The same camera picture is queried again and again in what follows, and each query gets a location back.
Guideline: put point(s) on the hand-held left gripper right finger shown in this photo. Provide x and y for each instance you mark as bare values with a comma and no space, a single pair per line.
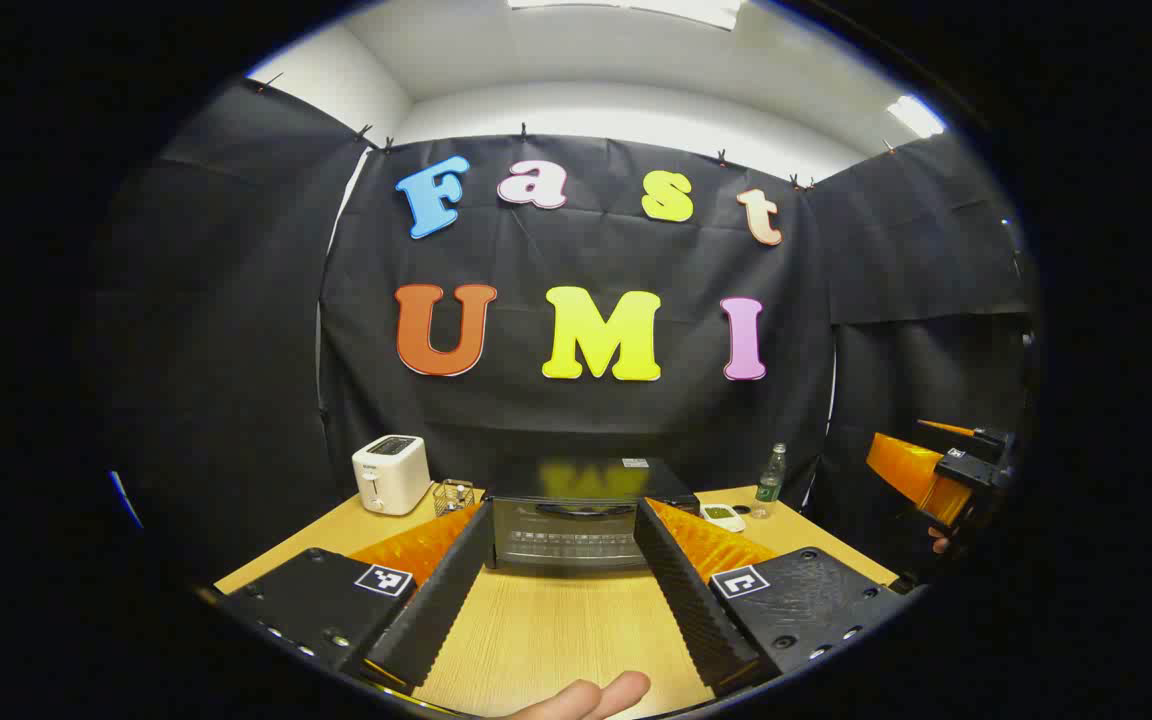
681,600

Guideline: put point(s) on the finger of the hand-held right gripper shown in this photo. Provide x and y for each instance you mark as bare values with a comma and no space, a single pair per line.
911,470

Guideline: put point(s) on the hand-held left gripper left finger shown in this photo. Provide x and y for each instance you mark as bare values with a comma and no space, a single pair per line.
446,600

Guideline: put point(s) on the black electric oven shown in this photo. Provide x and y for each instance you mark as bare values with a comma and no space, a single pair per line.
576,482

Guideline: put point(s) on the white divided dish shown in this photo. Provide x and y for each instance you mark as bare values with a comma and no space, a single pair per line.
723,517

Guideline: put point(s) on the white toaster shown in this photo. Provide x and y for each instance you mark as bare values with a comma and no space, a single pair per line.
391,475

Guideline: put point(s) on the clear plastic water bottle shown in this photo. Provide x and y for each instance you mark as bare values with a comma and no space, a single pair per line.
770,485

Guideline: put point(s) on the black backdrop cloth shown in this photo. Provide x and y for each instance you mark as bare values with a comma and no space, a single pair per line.
536,270

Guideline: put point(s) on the ceiling light panel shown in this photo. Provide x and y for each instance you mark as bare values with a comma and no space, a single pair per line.
916,115
636,10

